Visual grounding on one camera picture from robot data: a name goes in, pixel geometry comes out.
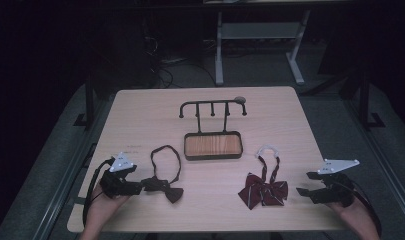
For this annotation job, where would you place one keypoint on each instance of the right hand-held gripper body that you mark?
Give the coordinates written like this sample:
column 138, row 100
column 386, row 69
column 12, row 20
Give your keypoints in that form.
column 336, row 190

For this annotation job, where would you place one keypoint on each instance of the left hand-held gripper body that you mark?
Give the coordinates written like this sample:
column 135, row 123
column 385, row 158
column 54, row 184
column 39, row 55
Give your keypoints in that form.
column 118, row 186

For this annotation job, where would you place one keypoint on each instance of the black bow tie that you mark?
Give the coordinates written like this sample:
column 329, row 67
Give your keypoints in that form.
column 173, row 195

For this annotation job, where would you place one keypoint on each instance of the dark red striped bow tie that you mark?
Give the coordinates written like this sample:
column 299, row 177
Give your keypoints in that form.
column 256, row 190

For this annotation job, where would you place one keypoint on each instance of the black hook rack wooden base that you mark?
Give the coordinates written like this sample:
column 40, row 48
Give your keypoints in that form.
column 212, row 146

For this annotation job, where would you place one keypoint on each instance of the person's left hand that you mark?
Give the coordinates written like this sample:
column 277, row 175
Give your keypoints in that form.
column 103, row 205

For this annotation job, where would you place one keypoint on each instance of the person's right hand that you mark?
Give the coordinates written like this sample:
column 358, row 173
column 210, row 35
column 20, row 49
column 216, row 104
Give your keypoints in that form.
column 353, row 211

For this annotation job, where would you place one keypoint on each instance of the black metal stand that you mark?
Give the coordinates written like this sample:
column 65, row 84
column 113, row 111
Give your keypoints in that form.
column 89, row 106
column 365, row 100

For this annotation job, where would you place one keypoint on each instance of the grey round knob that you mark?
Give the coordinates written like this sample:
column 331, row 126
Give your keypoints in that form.
column 240, row 99

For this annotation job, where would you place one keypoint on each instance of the white metal desk frame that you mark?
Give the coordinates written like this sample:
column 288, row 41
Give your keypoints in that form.
column 260, row 30

